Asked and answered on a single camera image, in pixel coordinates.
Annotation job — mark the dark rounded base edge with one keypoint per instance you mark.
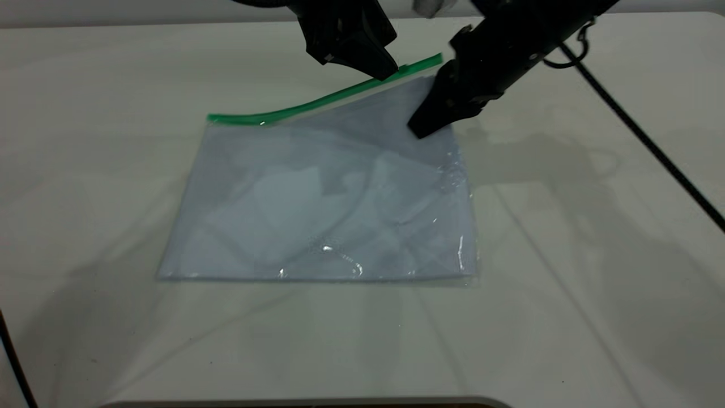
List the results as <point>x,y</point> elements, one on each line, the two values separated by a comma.
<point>306,403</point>

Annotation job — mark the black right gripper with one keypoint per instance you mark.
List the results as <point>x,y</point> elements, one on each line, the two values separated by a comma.
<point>498,51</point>

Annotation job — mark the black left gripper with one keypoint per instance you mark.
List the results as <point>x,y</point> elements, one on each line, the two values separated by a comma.
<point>334,28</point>

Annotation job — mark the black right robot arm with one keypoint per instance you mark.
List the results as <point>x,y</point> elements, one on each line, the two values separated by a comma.
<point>572,11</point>

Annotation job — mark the clear plastic zip bag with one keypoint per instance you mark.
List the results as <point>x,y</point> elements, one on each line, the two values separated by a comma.
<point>317,215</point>

